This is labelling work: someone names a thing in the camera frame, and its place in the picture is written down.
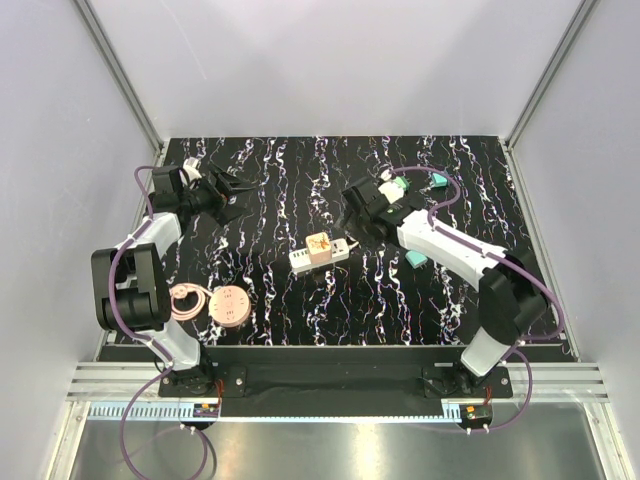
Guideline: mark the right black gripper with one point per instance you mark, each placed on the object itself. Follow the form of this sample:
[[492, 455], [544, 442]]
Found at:
[[350, 213]]

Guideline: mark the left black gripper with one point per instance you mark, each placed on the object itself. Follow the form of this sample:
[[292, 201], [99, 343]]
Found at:
[[220, 212]]

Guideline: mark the green plug adapter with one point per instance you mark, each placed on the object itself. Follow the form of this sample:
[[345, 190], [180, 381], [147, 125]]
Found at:
[[403, 183]]

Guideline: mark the pink cube plug adapter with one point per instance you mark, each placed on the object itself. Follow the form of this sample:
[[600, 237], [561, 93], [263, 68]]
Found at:
[[319, 248]]

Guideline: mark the teal plug adapter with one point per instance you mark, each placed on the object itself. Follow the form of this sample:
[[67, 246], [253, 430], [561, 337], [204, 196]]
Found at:
[[438, 181], [416, 259]]

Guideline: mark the white power strip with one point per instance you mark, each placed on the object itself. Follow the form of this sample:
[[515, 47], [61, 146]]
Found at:
[[302, 260]]

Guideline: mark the pink round power socket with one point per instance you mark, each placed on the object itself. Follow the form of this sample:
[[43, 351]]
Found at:
[[229, 306]]

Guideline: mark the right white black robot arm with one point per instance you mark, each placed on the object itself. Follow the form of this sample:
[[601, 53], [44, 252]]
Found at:
[[510, 296]]

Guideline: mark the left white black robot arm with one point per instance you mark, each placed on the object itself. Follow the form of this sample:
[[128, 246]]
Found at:
[[131, 294]]

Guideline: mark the black marbled table mat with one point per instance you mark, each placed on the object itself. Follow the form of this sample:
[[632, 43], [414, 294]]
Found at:
[[374, 297]]

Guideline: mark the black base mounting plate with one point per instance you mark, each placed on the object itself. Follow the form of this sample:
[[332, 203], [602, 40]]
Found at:
[[397, 382]]

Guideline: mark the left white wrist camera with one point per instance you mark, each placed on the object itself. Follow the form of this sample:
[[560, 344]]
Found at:
[[191, 166]]

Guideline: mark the left aluminium frame post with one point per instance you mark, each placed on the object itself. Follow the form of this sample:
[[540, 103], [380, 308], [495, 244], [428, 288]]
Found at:
[[106, 50]]

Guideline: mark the aluminium frame post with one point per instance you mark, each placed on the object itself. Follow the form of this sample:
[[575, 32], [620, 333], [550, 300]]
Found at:
[[573, 30], [106, 50]]

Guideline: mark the white slotted cable duct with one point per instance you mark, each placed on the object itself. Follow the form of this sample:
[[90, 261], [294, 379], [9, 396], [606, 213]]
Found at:
[[154, 411]]

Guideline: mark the right aluminium frame post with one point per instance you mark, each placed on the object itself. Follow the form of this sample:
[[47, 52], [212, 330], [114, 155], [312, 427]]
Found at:
[[573, 30]]

